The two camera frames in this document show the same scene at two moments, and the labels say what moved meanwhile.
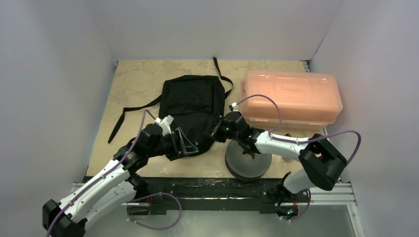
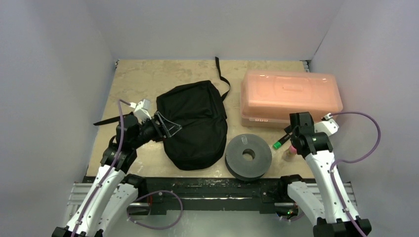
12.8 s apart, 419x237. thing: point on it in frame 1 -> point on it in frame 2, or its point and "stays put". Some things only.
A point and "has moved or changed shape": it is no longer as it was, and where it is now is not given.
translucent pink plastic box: x=306 y=98 stays put
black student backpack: x=194 y=104 has moved or changed shape
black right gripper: x=219 y=130 -> x=291 y=131
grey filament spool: x=240 y=168 stays put
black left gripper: x=185 y=146 -> x=170 y=128
